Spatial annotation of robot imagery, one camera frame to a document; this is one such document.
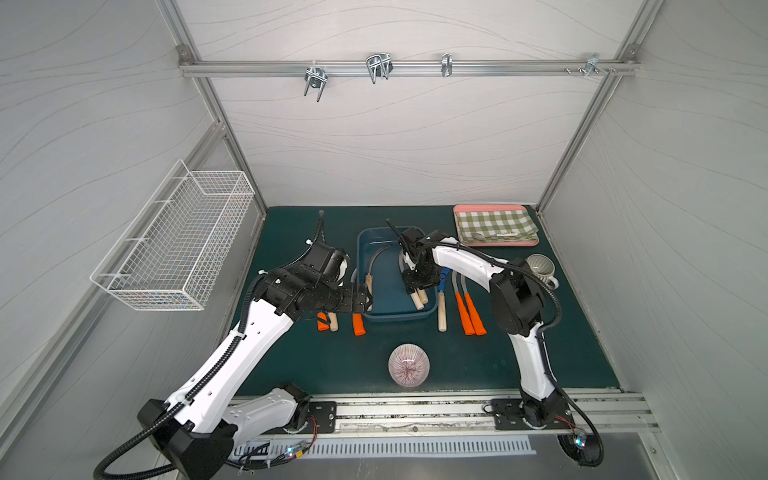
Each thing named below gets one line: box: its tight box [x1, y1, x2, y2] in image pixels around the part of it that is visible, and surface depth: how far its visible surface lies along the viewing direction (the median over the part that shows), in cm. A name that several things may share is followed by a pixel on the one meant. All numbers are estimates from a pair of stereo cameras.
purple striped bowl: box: [388, 343, 431, 387], surface depth 82 cm
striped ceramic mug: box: [525, 254, 559, 290], surface depth 98 cm
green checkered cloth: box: [454, 210, 539, 243], surface depth 117 cm
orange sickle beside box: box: [352, 313, 366, 337], surface depth 90 cm
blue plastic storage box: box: [356, 226, 438, 320], surface depth 99 cm
